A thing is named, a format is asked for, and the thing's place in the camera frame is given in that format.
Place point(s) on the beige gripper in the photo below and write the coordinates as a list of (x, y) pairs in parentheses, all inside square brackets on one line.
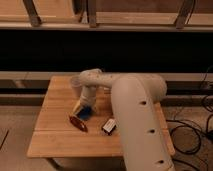
[(78, 106)]

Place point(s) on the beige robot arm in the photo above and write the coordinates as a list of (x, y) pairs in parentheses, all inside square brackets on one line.
[(133, 99)]

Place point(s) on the blue sponge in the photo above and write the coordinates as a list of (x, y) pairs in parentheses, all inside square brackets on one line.
[(85, 113)]

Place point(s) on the dark red oval object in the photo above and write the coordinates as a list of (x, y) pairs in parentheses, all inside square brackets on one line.
[(78, 123)]

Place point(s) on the small black white box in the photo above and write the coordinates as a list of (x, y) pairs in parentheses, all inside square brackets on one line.
[(109, 126)]

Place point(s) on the wooden table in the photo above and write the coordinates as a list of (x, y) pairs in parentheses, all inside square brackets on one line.
[(55, 137)]

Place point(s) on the wooden shelf frame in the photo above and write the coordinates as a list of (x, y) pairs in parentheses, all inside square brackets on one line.
[(108, 15)]

